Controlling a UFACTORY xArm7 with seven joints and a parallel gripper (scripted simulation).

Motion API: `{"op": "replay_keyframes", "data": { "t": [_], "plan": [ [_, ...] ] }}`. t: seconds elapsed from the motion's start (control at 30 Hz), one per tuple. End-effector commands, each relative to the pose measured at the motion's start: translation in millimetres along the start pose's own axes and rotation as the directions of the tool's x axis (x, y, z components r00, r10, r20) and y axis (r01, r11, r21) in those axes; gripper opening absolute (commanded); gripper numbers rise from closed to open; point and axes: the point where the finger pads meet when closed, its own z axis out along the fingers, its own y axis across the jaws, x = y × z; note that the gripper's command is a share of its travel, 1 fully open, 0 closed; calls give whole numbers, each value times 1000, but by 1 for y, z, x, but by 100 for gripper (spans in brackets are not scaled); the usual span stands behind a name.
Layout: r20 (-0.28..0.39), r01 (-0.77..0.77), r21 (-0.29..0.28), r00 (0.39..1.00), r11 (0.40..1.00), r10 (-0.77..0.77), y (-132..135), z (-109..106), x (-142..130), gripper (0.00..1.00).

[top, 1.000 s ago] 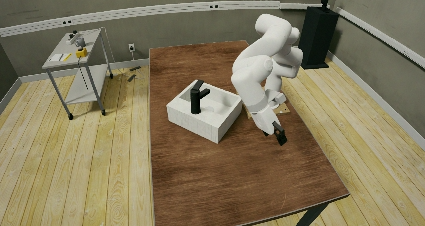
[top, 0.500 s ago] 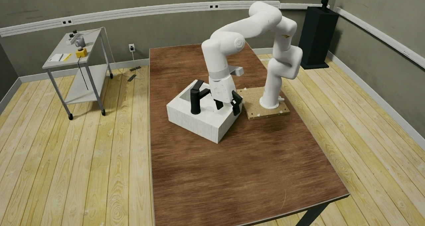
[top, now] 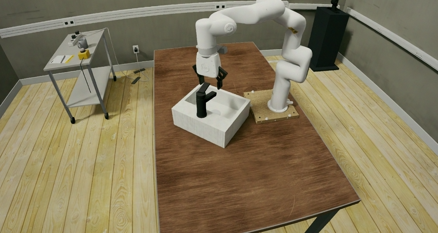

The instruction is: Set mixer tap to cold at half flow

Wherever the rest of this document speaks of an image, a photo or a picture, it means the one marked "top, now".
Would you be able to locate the white rectangular basin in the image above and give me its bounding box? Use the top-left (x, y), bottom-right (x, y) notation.
top-left (172, 84), bottom-right (251, 148)

